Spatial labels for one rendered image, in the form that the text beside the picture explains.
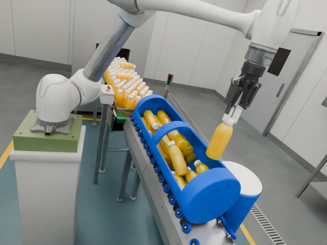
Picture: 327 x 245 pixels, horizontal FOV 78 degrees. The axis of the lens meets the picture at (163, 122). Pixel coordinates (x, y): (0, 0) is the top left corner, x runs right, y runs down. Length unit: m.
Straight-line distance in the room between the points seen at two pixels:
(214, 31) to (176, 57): 1.30
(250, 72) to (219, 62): 5.94
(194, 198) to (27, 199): 0.95
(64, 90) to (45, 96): 0.09
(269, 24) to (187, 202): 0.69
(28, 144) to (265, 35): 1.10
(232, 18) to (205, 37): 5.40
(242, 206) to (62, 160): 0.99
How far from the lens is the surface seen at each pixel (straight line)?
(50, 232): 1.65
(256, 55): 0.75
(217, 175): 0.87
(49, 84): 1.10
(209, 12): 0.85
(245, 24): 0.90
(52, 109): 1.12
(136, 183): 2.13
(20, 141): 1.19
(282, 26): 0.75
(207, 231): 1.08
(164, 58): 5.98
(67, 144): 1.15
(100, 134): 2.00
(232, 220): 1.34
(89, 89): 1.21
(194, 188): 0.86
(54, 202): 1.43
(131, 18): 1.02
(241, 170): 1.36
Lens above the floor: 1.72
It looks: 26 degrees down
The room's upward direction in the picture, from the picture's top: 16 degrees clockwise
